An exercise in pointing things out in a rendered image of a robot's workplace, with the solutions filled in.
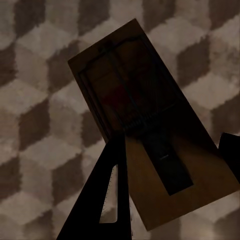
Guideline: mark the mousetrap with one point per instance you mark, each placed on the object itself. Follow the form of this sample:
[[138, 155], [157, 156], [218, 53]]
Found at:
[[173, 165]]

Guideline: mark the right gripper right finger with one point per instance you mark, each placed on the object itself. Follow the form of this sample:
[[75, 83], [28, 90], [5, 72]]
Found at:
[[229, 147]]

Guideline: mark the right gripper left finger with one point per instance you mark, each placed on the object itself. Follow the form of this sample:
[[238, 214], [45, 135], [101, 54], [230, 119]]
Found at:
[[83, 221]]

